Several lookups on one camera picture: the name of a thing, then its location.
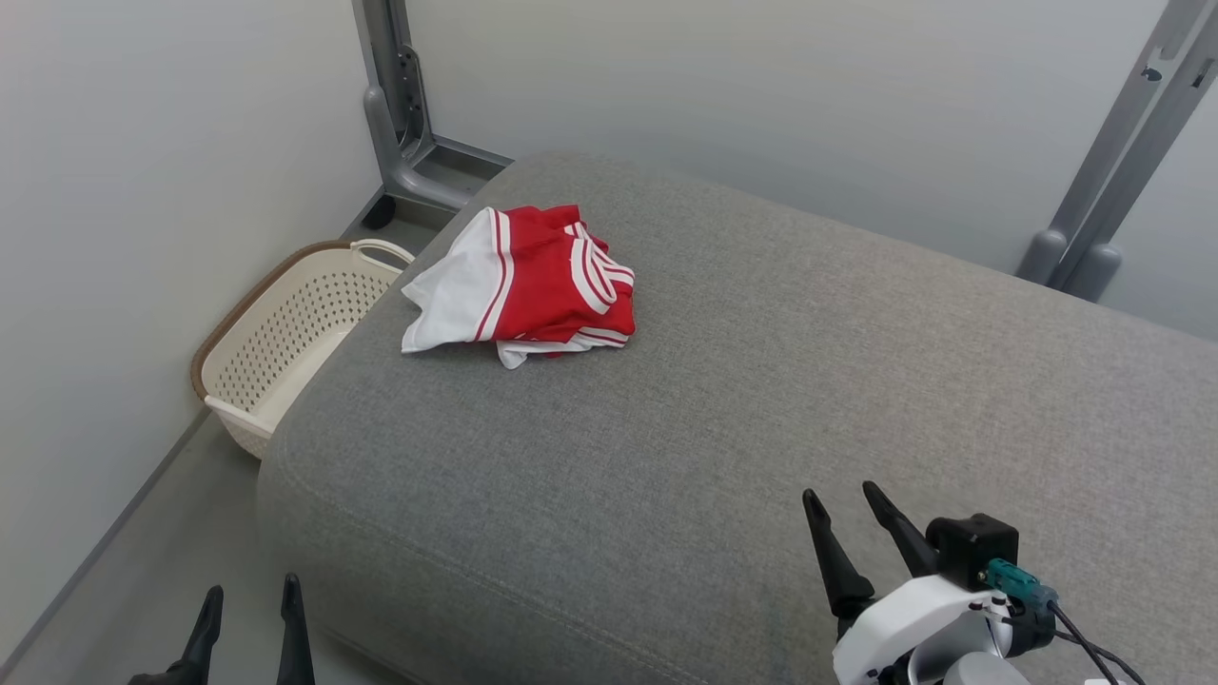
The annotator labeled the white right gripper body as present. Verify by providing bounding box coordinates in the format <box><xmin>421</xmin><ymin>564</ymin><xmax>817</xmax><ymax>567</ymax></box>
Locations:
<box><xmin>833</xmin><ymin>574</ymin><xmax>1010</xmax><ymax>685</ymax></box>

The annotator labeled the cream perforated laundry basket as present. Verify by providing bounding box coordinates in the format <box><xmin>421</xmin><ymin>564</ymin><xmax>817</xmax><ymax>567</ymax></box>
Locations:
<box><xmin>190</xmin><ymin>238</ymin><xmax>417</xmax><ymax>460</ymax></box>

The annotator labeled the grey metal double post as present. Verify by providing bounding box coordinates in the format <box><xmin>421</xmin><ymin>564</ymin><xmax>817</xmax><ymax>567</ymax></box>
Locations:
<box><xmin>1016</xmin><ymin>0</ymin><xmax>1218</xmax><ymax>303</ymax></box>

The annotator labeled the grey metal frame with foot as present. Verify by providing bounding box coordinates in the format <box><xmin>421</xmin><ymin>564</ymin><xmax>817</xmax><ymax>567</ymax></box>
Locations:
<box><xmin>352</xmin><ymin>0</ymin><xmax>515</xmax><ymax>213</ymax></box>

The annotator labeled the red and white shirt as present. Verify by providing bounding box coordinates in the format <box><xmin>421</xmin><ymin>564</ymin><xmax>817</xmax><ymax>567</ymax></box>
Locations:
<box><xmin>400</xmin><ymin>205</ymin><xmax>637</xmax><ymax>370</ymax></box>

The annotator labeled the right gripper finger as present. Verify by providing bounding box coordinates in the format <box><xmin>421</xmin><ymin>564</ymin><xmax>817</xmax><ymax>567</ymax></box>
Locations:
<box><xmin>802</xmin><ymin>489</ymin><xmax>875</xmax><ymax>620</ymax></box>
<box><xmin>862</xmin><ymin>480</ymin><xmax>939</xmax><ymax>579</ymax></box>

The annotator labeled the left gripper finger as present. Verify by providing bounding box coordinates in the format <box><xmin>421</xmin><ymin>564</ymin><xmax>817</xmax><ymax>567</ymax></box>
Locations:
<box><xmin>276</xmin><ymin>573</ymin><xmax>316</xmax><ymax>685</ymax></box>
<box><xmin>128</xmin><ymin>585</ymin><xmax>226</xmax><ymax>685</ymax></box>

